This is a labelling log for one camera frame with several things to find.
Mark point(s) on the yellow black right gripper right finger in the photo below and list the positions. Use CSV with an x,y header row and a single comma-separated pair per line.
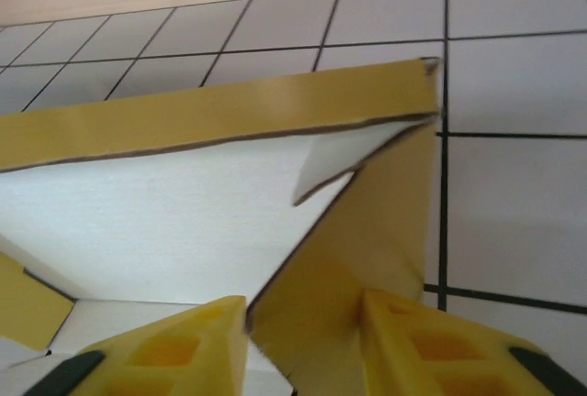
x,y
435,355

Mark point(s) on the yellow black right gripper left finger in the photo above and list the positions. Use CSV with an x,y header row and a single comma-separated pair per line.
x,y
183,355

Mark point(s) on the yellow white paper box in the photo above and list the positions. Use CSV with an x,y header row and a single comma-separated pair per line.
x,y
160,212

